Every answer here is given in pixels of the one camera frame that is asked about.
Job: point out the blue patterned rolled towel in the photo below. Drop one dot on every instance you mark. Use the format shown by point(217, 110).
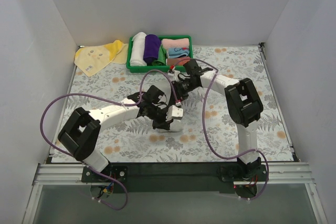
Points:
point(178, 52)

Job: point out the brown rolled towel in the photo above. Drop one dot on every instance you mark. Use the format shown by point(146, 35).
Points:
point(177, 61)

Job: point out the white rolled towel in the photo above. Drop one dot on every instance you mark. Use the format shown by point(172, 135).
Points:
point(137, 53)

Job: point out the green rolled towel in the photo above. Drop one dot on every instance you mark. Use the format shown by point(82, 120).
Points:
point(161, 59)

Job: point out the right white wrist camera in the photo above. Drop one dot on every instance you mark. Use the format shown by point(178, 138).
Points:
point(173, 75)

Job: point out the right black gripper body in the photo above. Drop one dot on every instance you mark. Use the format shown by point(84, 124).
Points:
point(176, 87)

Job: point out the grey towel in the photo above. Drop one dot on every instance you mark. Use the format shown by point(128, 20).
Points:
point(176, 125)

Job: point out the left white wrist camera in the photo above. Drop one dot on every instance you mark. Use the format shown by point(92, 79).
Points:
point(174, 113)

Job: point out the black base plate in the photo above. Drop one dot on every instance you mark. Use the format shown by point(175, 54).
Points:
point(183, 177)

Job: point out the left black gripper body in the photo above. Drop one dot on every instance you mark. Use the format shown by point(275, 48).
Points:
point(159, 120)

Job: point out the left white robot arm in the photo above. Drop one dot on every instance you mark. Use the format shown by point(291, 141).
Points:
point(80, 133)

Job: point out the green plastic tray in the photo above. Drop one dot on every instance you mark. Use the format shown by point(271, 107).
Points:
point(165, 68)

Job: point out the aluminium frame rail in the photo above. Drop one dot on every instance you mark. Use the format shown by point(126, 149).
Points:
point(77, 174)

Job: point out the floral table mat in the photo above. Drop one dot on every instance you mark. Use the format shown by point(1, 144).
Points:
point(137, 141)

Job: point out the purple rolled towel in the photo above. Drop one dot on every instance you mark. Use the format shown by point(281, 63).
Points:
point(151, 48)

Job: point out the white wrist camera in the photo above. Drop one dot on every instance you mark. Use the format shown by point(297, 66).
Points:
point(173, 75)
point(174, 113)

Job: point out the yellow towel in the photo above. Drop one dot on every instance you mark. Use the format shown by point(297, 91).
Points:
point(91, 60)

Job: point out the pink rolled towel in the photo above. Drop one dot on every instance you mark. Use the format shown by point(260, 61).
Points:
point(175, 43)

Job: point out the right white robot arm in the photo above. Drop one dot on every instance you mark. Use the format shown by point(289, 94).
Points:
point(244, 107)

